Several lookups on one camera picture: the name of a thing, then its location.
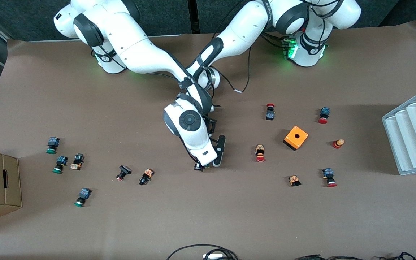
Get black cable bundle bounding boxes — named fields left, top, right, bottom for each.
left=295, top=252, right=416, bottom=260

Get white ridged plastic tray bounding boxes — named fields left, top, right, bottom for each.
left=382, top=86, right=416, bottom=176

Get black square button red base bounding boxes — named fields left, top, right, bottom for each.
left=116, top=165, right=132, bottom=181

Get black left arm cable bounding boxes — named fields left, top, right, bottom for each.
left=210, top=46, right=252, bottom=94

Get black push button orange block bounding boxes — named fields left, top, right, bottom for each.
left=138, top=168, right=154, bottom=186

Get red push button blue block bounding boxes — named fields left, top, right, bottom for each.
left=318, top=107, right=331, bottom=125
left=322, top=168, right=338, bottom=188

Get orange button enclosure box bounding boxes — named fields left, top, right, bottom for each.
left=283, top=125, right=309, bottom=151

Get green push button blue block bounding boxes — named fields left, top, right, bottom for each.
left=52, top=156, right=68, bottom=174
left=46, top=137, right=61, bottom=155
left=74, top=188, right=92, bottom=208

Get black looped cable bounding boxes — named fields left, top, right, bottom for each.
left=166, top=244, right=239, bottom=260

